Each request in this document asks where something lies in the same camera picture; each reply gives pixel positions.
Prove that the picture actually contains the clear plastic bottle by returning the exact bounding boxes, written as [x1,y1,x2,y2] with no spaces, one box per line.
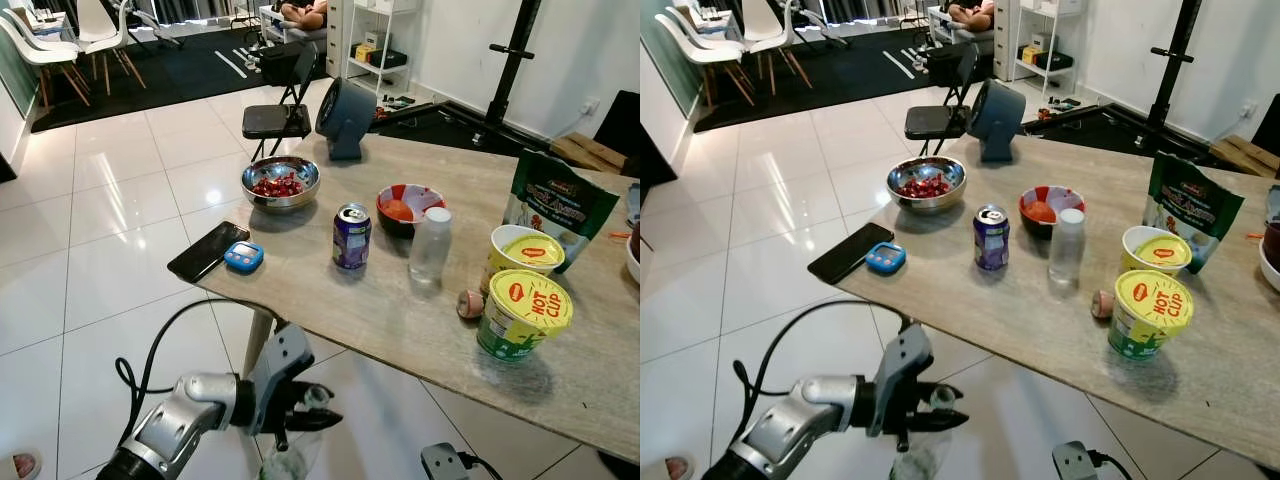
[885,386,959,480]
[258,386,333,480]

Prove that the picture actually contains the clear bottle white cap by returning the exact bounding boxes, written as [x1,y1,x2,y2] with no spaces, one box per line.
[408,206,453,288]
[1047,207,1089,288]

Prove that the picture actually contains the light wooden table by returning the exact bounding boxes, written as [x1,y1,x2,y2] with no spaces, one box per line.
[808,133,1280,471]
[190,130,641,466]

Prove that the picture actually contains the blue digital timer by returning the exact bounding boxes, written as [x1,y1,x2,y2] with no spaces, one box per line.
[223,240,265,274]
[864,241,908,275]

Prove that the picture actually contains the purple soda can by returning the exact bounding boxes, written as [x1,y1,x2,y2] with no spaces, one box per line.
[332,203,373,271]
[973,204,1012,272]

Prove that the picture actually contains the black smartphone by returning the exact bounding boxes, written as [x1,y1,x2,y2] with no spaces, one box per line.
[167,220,252,285]
[807,221,897,286]

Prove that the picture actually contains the steel bowl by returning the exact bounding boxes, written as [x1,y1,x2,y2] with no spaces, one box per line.
[886,156,969,213]
[240,155,322,212]

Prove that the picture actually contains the red bowl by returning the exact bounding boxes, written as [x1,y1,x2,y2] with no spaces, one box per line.
[1018,185,1087,239]
[376,184,448,239]

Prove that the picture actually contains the yellow hot cup noodles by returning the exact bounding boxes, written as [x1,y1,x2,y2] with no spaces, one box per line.
[475,268,575,363]
[1107,270,1196,363]

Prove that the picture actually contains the white yellow lid noodle cup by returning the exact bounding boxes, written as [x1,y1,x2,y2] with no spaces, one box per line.
[485,224,567,296]
[1121,225,1194,291]

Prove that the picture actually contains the black folding chair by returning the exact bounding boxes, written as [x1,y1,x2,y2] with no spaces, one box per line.
[241,40,323,161]
[904,42,983,159]

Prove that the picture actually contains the grey desk fan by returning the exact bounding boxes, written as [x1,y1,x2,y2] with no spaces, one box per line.
[315,77,379,163]
[965,78,1029,164]

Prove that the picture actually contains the green snack bag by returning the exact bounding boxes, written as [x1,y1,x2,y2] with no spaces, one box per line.
[1142,152,1247,274]
[500,150,621,274]

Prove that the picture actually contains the dark room carpet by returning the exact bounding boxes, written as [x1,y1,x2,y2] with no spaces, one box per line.
[693,22,996,133]
[30,22,336,133]

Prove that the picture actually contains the white shelf unit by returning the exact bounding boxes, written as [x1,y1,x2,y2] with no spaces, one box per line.
[1003,0,1088,86]
[338,0,421,96]

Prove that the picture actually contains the light wood boards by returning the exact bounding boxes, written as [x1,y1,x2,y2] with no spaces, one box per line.
[548,132,629,177]
[1208,135,1280,181]

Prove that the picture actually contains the person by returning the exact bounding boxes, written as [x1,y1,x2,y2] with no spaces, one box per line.
[280,0,329,31]
[945,0,998,31]

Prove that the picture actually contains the black stand pole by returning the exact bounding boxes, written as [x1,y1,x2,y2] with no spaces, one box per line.
[470,0,549,151]
[1130,0,1204,151]

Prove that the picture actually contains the white plastic chair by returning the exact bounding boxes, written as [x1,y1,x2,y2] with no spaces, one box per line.
[0,15,83,109]
[75,0,149,93]
[652,8,739,111]
[742,0,816,93]

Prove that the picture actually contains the black foam puzzle mat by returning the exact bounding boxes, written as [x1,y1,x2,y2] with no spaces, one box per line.
[595,90,641,183]

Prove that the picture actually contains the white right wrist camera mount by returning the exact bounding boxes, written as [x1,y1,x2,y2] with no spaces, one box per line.
[1052,440,1103,480]
[420,442,473,480]

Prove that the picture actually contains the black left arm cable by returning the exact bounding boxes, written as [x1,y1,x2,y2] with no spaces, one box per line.
[733,298,916,446]
[113,296,293,446]

